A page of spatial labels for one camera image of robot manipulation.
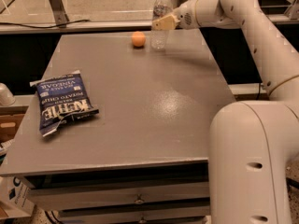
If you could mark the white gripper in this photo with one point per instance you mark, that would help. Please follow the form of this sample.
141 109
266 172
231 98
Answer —
185 15

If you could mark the clear plastic water bottle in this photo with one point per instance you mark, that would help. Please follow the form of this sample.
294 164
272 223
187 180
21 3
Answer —
158 37

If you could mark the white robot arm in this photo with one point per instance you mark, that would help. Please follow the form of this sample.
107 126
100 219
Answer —
251 142

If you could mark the orange fruit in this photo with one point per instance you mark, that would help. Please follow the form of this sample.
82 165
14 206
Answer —
138 39

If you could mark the blue Kettle chips bag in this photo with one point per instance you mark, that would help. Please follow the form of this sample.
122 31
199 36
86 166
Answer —
61 100

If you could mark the brown cardboard box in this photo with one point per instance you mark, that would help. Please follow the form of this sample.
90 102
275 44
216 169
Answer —
9 125

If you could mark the lower grey drawer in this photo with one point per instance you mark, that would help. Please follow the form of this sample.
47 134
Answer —
172 215

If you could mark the grey drawer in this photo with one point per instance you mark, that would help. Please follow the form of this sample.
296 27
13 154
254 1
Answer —
92 196
172 215

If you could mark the upper grey drawer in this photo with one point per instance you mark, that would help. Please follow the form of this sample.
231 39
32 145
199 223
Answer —
92 196

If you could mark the white printed cardboard box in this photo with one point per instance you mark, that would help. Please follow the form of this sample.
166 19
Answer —
13 199

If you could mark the left metal bracket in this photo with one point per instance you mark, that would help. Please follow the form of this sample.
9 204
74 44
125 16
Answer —
60 16

